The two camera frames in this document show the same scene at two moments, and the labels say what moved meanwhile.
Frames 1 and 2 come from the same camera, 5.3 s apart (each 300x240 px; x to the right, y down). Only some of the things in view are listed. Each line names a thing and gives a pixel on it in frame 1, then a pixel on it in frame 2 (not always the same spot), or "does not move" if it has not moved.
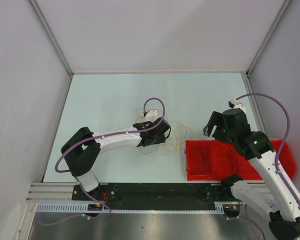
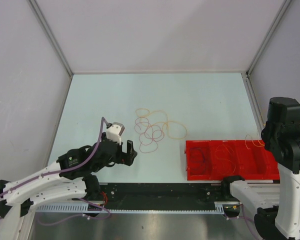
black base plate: x=157 y=196 does not move
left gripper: x=160 y=139 → x=124 y=157
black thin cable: x=197 y=161 does not move
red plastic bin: x=214 y=160 does not move
